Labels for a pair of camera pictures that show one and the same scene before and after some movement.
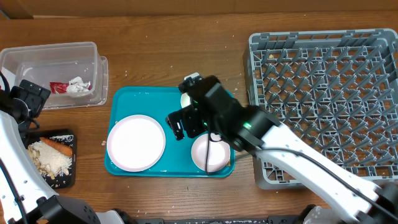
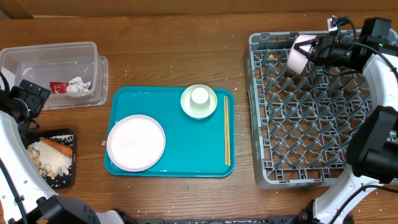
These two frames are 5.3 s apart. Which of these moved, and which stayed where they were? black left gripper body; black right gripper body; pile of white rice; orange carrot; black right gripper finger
Moved: black right gripper body; black right gripper finger
Stayed: orange carrot; pile of white rice; black left gripper body
